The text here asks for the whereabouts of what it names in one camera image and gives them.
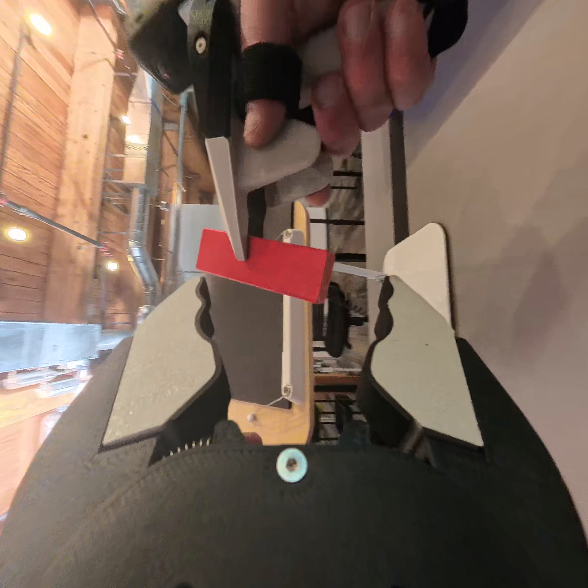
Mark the black backdrop board stand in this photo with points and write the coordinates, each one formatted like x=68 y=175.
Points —
x=248 y=340

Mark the person's right hand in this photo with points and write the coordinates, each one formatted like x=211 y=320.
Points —
x=367 y=55

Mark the black desk chair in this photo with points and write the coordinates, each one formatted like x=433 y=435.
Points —
x=335 y=317

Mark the wall spot lamp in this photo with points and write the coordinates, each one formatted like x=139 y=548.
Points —
x=39 y=23
x=16 y=234

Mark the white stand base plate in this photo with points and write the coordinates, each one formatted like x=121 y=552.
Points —
x=427 y=266

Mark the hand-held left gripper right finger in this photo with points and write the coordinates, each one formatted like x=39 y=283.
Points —
x=423 y=372

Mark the long red rectangular bar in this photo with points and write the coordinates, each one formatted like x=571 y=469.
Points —
x=266 y=266

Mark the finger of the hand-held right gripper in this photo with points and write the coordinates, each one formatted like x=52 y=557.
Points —
x=257 y=216
x=230 y=193

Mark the silver ceiling duct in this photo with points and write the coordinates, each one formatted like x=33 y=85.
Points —
x=142 y=202

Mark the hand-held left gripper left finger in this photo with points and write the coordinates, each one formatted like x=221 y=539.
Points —
x=165 y=372

